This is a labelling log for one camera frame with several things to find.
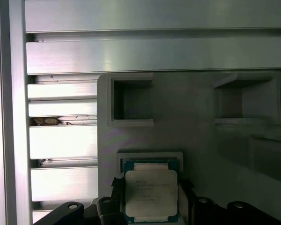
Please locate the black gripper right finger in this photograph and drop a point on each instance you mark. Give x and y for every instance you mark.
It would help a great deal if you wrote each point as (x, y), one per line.
(189, 206)

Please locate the silver topped CPU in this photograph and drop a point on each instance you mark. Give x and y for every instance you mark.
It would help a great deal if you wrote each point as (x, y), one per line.
(151, 194)

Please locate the grey plastic parts rack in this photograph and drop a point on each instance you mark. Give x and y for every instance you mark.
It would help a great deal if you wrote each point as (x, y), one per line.
(178, 136)

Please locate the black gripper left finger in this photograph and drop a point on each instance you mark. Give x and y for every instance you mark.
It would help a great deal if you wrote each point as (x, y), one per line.
(118, 206)

